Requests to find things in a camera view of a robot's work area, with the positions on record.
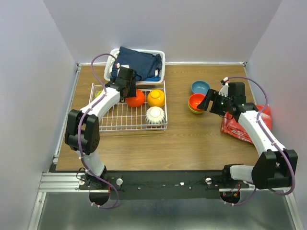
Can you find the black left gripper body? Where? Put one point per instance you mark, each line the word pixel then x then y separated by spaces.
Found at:
pixel 131 91

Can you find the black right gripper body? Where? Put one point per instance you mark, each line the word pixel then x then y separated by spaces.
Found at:
pixel 225 103

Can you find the red orange bowl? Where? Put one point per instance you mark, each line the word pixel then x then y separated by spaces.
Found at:
pixel 195 99
pixel 136 101

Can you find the lime green bowl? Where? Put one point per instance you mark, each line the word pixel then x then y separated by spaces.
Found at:
pixel 195 111

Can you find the blue bowl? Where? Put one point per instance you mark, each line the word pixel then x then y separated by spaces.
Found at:
pixel 200 86

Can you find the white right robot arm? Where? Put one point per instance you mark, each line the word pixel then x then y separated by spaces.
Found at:
pixel 276 165

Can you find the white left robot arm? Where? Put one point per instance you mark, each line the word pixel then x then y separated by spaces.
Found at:
pixel 83 128

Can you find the white plastic basket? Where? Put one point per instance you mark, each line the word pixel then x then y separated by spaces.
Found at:
pixel 111 60

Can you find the red plastic bag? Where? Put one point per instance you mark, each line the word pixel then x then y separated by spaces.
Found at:
pixel 231 127

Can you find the dark blue folded cloth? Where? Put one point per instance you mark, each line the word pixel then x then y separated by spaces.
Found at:
pixel 148 66

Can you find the yellow orange bowl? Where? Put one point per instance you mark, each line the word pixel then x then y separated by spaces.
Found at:
pixel 156 98

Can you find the white black striped bowl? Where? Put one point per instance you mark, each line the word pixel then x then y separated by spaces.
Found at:
pixel 155 116

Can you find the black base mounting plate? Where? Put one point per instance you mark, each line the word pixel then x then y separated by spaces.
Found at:
pixel 132 185

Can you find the white wire dish rack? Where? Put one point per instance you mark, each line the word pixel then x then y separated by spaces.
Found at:
pixel 122 117

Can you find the aluminium frame rail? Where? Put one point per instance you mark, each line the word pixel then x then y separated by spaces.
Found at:
pixel 62 182

